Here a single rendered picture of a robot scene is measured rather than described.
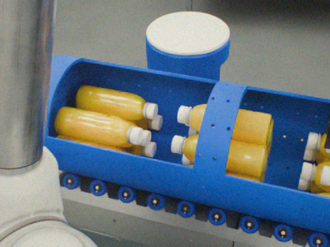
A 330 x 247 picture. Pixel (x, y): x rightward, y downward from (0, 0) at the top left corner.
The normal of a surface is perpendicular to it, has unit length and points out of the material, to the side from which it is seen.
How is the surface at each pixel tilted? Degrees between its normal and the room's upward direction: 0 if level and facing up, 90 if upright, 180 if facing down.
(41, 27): 94
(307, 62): 0
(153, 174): 87
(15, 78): 84
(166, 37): 0
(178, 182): 91
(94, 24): 0
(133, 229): 71
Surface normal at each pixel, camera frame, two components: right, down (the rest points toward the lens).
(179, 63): -0.20, 0.64
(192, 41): -0.03, -0.76
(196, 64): 0.19, 0.63
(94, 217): -0.31, 0.33
